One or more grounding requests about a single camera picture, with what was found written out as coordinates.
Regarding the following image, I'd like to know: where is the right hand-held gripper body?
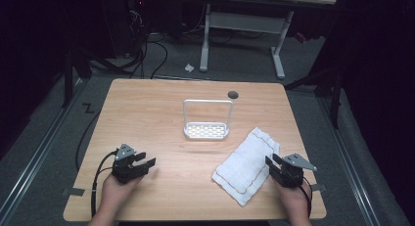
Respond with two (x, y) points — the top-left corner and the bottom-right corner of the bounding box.
(269, 153), (318, 189)

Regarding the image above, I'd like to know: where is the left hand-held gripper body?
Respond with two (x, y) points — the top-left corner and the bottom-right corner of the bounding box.
(111, 143), (147, 185)

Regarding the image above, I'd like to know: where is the white towel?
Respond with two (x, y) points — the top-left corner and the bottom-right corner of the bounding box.
(211, 126), (282, 207)

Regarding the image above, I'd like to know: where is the person's left hand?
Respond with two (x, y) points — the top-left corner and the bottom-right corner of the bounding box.
(101, 172), (145, 218)

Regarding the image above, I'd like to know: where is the person's right hand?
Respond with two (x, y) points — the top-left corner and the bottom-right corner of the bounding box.
(273, 178), (313, 220)

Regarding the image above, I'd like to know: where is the black metal stand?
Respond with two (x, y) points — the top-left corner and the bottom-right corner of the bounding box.
(283, 64), (345, 130)
(61, 44), (93, 109)

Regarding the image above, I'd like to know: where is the white-framed wooden desk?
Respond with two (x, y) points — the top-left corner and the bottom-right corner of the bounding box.
(198, 0), (338, 80)

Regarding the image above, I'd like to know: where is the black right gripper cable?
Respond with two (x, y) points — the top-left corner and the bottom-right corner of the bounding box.
(300, 176), (314, 218)

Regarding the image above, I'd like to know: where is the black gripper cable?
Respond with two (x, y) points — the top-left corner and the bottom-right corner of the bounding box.
(300, 176), (314, 218)
(90, 150), (118, 218)

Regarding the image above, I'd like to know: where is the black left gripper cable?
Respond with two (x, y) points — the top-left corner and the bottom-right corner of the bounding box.
(90, 150), (118, 218)

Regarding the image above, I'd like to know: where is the thin black cable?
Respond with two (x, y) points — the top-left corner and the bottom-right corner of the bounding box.
(74, 110), (102, 172)

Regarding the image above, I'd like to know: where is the metal floor rail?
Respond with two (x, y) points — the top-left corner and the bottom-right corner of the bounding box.
(316, 96), (382, 226)
(0, 78), (86, 224)

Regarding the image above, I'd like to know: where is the white wire rack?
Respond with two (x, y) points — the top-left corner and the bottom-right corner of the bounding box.
(182, 98), (235, 141)

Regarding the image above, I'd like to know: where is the black floor cable bundle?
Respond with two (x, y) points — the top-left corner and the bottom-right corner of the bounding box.
(87, 9), (169, 80)

